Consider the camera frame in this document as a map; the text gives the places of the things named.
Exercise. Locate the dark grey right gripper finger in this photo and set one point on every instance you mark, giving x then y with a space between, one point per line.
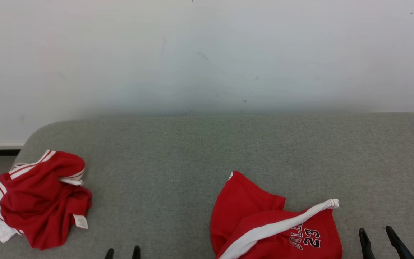
399 246
367 248

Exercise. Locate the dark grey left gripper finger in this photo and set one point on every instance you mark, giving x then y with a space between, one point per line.
136 253
109 254

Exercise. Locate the red white striped jersey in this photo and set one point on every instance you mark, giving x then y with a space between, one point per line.
38 201

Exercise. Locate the red shorts with number print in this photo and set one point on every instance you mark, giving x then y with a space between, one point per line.
250 205

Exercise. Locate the grey fabric sofa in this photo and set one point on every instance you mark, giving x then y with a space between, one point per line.
199 158

